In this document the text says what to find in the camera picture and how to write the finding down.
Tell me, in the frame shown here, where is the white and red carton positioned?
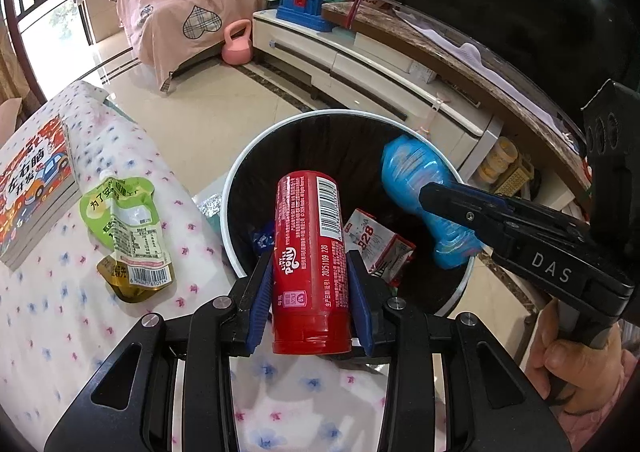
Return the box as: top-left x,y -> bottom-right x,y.
342,208 -> 417,283

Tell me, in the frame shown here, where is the balcony window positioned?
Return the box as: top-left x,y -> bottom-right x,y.
0,0 -> 96,98

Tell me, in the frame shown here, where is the pink kettlebell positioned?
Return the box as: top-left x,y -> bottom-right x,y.
221,19 -> 254,66

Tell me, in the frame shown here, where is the white tv stand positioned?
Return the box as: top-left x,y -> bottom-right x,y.
251,9 -> 503,173

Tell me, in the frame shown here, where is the yellow stacking toy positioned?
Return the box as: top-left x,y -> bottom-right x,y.
477,136 -> 518,183

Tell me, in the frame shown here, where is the green spout pouch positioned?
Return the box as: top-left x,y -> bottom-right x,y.
79,172 -> 177,304

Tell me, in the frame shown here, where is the brown marble shelf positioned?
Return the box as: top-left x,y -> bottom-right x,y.
320,0 -> 596,188

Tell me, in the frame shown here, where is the person's right hand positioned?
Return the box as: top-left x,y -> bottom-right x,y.
525,299 -> 623,415

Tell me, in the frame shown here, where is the blue plastic bottle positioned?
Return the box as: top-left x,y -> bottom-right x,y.
381,134 -> 483,270

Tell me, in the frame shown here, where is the wide beige patterned curtain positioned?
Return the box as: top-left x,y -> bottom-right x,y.
0,22 -> 38,108

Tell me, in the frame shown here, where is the red cylindrical can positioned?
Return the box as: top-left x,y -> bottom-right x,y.
271,171 -> 352,359

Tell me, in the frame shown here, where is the yellow plastic basket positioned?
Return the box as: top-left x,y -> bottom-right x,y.
492,157 -> 536,198

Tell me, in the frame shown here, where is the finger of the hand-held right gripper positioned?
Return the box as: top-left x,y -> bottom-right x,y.
465,187 -> 508,211
419,182 -> 527,253

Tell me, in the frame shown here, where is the colourful picture book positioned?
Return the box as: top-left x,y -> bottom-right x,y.
0,114 -> 81,273

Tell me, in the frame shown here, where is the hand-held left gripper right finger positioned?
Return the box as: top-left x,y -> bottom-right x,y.
346,249 -> 568,452

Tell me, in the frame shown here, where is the dark blue plastic wrapper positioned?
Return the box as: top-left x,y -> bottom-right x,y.
251,227 -> 276,258

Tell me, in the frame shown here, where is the black television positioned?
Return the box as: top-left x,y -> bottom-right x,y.
360,0 -> 640,148

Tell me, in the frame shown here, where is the silver glitter mat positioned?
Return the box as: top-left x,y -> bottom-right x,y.
192,192 -> 223,233

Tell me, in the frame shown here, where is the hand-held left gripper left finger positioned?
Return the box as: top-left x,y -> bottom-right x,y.
44,252 -> 275,452

